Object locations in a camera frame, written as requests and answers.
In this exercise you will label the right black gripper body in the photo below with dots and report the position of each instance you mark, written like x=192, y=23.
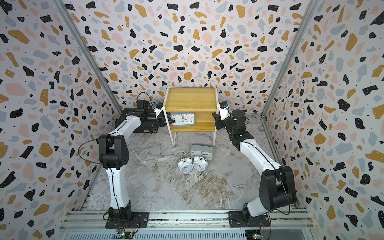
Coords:
x=227, y=124

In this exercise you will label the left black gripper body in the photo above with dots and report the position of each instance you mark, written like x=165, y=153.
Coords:
x=151, y=119

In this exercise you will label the grey square alarm clock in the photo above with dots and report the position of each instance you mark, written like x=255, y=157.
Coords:
x=183, y=119
x=203, y=151

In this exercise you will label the wooden two-tier shelf white frame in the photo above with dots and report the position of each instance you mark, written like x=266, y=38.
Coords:
x=201, y=101

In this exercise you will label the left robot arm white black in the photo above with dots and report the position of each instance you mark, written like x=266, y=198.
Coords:
x=114, y=154

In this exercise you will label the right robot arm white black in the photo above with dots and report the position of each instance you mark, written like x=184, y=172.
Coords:
x=277, y=186

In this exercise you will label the black case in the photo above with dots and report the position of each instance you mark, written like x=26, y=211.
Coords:
x=141, y=113

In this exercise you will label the white twin-bell clock left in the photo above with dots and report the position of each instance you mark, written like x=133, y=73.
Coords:
x=185, y=165

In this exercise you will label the white twin-bell clock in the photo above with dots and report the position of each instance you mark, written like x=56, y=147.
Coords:
x=185, y=165
x=200, y=163

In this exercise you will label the white twin-bell clock right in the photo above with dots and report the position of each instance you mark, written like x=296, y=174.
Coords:
x=200, y=163

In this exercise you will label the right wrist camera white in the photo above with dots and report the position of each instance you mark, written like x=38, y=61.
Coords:
x=224, y=110

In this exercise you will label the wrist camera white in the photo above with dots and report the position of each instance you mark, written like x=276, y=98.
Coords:
x=158, y=108
x=224, y=110

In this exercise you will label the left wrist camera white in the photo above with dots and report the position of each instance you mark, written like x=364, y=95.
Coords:
x=158, y=108

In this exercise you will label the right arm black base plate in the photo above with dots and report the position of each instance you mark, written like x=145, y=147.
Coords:
x=242, y=219

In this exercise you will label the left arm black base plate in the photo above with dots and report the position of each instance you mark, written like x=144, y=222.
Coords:
x=120, y=220

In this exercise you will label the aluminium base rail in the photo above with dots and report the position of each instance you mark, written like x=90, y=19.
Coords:
x=188, y=225

